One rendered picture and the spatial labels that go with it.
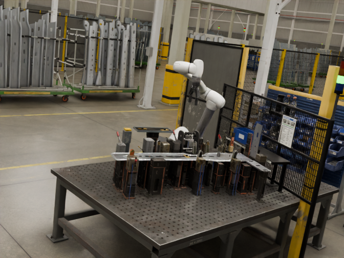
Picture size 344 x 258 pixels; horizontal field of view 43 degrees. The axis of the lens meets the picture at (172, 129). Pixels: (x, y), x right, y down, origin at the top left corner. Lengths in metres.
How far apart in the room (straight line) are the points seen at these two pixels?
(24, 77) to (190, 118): 4.91
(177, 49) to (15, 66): 4.26
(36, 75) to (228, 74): 5.59
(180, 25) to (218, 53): 5.21
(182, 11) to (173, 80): 1.86
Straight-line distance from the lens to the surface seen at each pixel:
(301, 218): 4.36
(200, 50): 7.10
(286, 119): 4.43
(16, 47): 10.45
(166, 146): 4.04
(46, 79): 11.03
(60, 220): 4.33
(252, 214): 3.79
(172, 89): 11.99
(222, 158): 4.14
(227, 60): 6.69
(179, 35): 11.93
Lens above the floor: 2.15
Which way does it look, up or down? 13 degrees down
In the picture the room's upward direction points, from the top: 8 degrees clockwise
